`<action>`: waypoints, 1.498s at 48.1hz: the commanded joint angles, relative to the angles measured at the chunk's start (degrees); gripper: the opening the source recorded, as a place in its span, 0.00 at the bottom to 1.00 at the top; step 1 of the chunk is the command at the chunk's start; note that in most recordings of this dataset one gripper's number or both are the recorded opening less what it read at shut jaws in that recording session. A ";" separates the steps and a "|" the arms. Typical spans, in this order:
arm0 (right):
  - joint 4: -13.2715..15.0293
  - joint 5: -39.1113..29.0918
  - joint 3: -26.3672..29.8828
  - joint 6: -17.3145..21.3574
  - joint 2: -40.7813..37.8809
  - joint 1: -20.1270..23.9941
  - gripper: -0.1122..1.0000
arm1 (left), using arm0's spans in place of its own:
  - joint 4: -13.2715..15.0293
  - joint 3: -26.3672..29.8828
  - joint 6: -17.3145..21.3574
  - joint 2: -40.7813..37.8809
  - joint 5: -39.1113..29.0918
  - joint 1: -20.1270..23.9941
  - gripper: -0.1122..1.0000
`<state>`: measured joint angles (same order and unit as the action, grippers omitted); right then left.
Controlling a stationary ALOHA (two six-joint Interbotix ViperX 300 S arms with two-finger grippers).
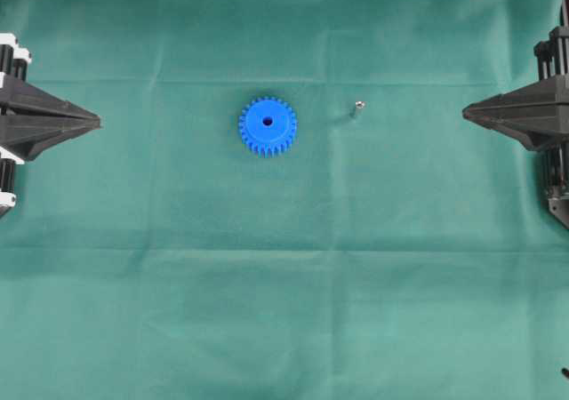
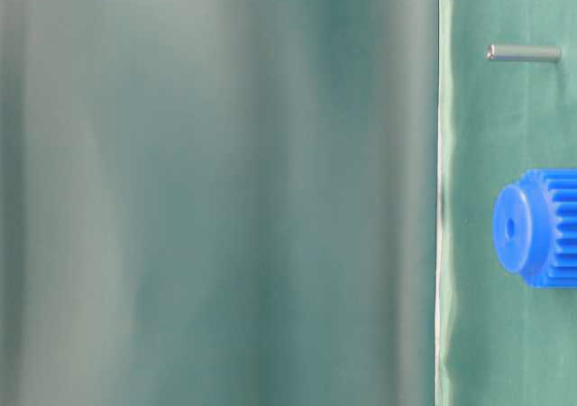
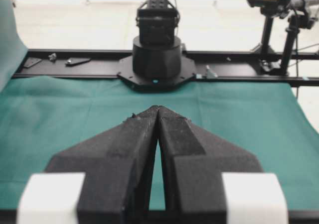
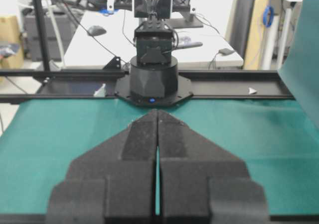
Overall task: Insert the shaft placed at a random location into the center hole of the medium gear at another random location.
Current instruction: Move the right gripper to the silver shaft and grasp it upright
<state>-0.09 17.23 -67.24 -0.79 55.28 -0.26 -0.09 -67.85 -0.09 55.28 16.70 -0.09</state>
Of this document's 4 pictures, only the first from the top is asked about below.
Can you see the green table cloth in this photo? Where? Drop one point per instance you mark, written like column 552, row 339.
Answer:
column 403, row 253

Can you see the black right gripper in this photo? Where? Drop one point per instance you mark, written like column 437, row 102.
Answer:
column 552, row 59

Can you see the blue plastic gear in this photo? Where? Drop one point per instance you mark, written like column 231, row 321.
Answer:
column 268, row 126

